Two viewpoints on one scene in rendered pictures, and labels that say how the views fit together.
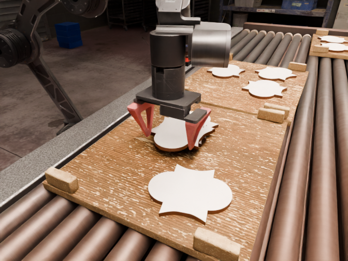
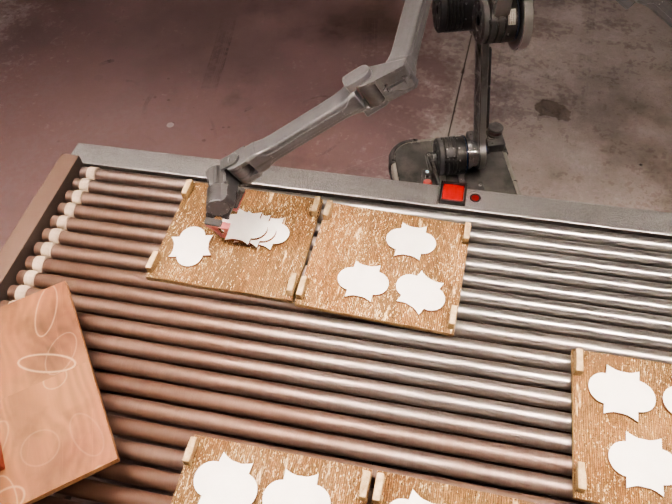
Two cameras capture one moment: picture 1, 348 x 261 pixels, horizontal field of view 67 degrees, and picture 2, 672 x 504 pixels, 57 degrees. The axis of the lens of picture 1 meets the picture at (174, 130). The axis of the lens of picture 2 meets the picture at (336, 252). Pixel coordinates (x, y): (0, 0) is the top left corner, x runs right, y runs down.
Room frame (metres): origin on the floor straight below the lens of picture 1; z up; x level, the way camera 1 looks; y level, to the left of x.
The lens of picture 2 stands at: (0.51, -1.14, 2.31)
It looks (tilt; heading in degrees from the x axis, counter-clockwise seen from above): 54 degrees down; 79
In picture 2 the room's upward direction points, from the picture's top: 5 degrees counter-clockwise
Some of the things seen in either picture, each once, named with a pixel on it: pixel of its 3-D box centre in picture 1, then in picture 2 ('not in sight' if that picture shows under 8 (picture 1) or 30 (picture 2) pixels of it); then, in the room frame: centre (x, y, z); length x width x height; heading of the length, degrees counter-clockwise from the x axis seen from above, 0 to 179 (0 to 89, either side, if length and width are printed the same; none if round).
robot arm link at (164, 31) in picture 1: (171, 48); (218, 181); (0.43, 0.00, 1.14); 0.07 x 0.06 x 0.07; 81
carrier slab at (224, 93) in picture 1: (243, 83); (386, 264); (0.81, -0.23, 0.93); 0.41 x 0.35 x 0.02; 151
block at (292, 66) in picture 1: (297, 66); (452, 316); (0.92, -0.44, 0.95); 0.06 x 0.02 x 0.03; 61
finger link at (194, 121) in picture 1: (185, 125); (222, 222); (0.41, -0.02, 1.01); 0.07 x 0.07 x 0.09; 61
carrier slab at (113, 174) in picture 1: (185, 150); (238, 238); (0.44, -0.02, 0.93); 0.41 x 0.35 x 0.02; 153
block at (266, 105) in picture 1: (275, 110); (302, 287); (0.58, -0.25, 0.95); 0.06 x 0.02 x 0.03; 61
